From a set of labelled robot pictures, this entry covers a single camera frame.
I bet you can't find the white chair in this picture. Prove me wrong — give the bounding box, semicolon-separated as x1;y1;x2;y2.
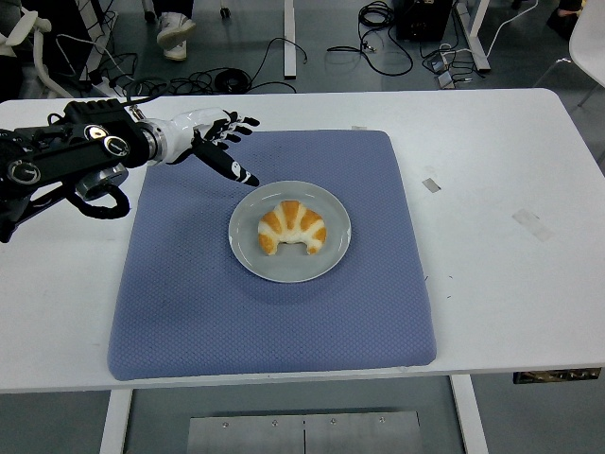
533;4;605;108

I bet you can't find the large clear tape piece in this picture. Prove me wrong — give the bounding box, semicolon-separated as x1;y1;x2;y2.
511;208;555;242

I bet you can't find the orange white croissant bread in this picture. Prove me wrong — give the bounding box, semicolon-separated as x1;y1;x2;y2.
257;200;328;256

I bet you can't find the thin black cable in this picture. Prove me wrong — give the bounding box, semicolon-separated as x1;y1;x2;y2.
248;37;309;95

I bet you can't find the black equipment box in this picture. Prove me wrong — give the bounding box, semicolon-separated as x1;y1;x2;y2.
395;0;455;42

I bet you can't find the grey round plate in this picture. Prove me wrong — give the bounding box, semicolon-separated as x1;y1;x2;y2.
228;180;354;284

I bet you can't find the white floor beam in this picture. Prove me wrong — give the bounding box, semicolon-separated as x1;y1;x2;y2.
283;0;298;79

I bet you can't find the white cable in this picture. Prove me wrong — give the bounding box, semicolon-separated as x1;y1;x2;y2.
485;0;517;59

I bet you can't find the white tubular frame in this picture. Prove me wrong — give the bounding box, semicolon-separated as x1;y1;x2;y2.
0;9;75;100

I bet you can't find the white desk leg with foot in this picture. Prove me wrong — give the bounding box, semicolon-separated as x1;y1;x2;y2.
456;0;493;73

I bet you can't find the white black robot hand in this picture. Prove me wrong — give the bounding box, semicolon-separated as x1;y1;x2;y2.
160;107;261;188

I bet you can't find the person's foot in dark shoe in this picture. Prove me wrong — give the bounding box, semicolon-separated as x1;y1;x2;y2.
545;0;587;42

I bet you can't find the white power strip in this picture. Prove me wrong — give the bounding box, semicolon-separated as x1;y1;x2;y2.
91;77;125;99

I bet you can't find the white table leg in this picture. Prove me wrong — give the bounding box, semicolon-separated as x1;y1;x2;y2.
449;375;489;454
97;390;133;454

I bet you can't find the grey metal plate with screws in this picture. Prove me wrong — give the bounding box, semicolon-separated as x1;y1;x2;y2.
186;410;424;454

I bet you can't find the long black cable bundle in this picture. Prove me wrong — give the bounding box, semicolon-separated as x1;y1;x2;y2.
325;0;416;77

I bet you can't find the blue quilted mat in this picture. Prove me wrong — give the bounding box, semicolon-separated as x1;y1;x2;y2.
107;130;438;382

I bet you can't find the dark metal bracket under table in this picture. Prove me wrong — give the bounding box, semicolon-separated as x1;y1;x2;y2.
513;367;602;385

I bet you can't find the coiled black cable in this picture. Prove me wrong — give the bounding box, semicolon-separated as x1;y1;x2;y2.
214;68;251;95

